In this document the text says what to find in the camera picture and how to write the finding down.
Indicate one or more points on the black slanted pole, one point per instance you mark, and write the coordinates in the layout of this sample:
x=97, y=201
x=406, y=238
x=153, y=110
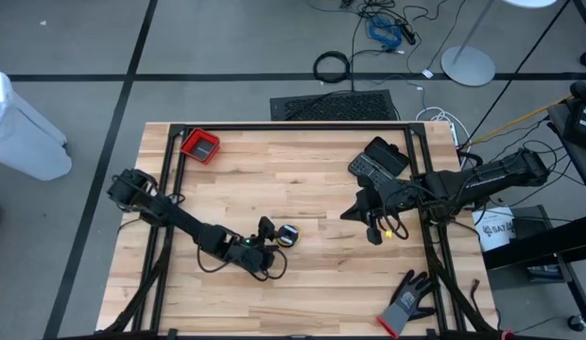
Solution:
x=520, y=71

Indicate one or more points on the white printed box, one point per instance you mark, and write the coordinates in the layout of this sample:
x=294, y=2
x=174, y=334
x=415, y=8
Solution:
x=491, y=231

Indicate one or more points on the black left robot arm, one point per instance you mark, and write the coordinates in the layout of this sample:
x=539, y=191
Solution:
x=184, y=221

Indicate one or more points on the grey black work glove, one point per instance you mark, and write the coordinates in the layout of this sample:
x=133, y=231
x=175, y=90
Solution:
x=406, y=302

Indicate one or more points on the black equipment cart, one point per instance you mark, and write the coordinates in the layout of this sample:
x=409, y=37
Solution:
x=534, y=243

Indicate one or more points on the white power strip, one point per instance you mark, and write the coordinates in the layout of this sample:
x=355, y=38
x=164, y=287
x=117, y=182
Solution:
x=455, y=134

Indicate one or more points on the black power adapter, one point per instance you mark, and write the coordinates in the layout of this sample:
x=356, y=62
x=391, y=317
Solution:
x=408, y=33

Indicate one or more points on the white trash bin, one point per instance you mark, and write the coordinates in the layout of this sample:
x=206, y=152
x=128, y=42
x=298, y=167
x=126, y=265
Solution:
x=23, y=137

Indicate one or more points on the white round lamp base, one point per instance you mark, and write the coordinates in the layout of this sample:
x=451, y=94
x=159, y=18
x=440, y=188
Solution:
x=468, y=66

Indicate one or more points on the black table frame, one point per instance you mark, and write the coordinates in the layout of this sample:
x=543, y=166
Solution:
x=293, y=126

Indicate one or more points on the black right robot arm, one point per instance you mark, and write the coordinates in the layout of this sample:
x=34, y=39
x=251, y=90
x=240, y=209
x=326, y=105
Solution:
x=487, y=181

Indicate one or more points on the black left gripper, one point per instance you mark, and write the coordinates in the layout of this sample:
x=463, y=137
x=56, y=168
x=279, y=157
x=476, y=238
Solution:
x=250, y=257

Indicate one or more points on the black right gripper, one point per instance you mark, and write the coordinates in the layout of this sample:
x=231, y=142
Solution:
x=394, y=198

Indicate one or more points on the red tray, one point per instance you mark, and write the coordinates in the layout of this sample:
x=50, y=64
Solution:
x=189, y=141

